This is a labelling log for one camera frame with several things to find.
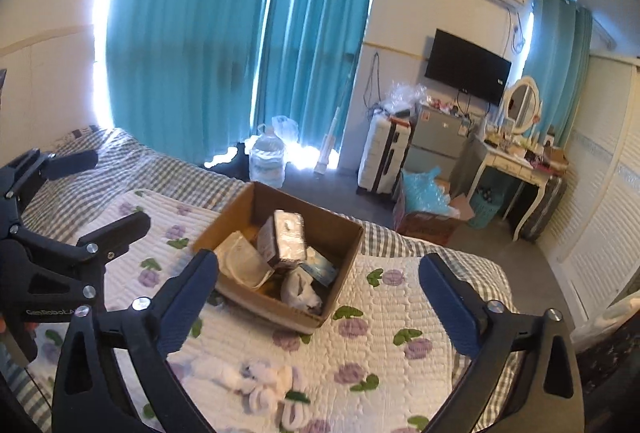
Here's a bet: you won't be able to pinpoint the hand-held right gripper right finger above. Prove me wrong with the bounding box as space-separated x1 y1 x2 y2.
419 253 585 433

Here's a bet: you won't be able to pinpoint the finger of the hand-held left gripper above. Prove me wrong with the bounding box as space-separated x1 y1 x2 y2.
10 212 152 299
0 148 99 239

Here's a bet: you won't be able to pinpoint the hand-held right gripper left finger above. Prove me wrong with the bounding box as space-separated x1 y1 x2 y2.
51 249 221 433

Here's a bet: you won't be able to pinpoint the brown cardboard box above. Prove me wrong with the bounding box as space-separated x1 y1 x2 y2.
192 180 365 335

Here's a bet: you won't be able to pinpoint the white sock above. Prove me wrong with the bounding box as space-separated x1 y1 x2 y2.
192 357 246 396

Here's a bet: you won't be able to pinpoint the white fuzzy socks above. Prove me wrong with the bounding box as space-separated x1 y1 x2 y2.
240 359 312 431

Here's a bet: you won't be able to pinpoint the white flat packet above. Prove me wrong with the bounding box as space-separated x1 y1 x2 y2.
214 230 275 289

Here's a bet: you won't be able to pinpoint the white floral quilt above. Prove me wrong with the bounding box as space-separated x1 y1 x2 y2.
27 188 506 433

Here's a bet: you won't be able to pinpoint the printed cardboard box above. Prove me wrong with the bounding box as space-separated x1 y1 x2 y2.
392 173 476 248

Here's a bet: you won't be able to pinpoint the teal basket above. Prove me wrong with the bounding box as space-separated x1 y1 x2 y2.
467 190 503 230

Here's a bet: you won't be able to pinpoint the white crumpled bag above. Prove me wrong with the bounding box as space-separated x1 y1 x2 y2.
280 267 326 316

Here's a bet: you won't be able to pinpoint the grey brown wrapped packet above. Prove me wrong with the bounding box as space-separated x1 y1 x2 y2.
257 209 308 270

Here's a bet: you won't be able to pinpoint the blue plastic bags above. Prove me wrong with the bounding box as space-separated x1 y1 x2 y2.
402 165 458 219

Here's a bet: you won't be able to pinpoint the blue face mask packet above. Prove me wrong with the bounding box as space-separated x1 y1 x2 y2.
300 247 340 286

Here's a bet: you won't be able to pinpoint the black bag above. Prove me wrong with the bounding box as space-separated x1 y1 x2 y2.
205 140 251 181

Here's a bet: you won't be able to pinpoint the dark suitcase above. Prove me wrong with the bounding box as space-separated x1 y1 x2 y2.
520 175 568 241

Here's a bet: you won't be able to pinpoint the large clear water bottle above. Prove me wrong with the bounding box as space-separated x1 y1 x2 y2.
248 124 288 188

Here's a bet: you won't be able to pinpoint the white dressing table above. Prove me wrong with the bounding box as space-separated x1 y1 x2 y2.
470 133 568 241

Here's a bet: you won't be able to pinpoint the grey small fridge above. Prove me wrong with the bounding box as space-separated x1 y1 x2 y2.
402 105 473 178

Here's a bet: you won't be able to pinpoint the white suitcase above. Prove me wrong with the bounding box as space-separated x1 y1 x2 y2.
357 113 416 194

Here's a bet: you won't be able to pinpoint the wide teal curtain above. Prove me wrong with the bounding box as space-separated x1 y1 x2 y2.
105 0 278 154

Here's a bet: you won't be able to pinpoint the white plastic bag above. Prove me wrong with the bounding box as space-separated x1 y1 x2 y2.
271 115 299 141

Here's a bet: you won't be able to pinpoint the white louvred wardrobe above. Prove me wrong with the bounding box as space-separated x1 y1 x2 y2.
540 53 640 349

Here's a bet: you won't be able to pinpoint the white mop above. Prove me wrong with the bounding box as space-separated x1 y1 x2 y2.
314 58 353 176

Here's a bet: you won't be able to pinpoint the clear plastic wrapping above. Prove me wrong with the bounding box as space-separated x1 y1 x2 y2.
377 83 426 116

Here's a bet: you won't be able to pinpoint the white oval mirror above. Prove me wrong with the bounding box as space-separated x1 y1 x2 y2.
501 77 543 136

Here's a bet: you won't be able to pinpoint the teal curtain with eyelets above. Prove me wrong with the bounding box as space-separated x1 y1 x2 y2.
520 0 593 148

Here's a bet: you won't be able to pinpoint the narrow teal curtain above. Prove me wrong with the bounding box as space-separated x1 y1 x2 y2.
250 0 383 148

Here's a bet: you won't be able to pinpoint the black wall television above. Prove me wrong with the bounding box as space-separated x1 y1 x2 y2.
425 29 512 107

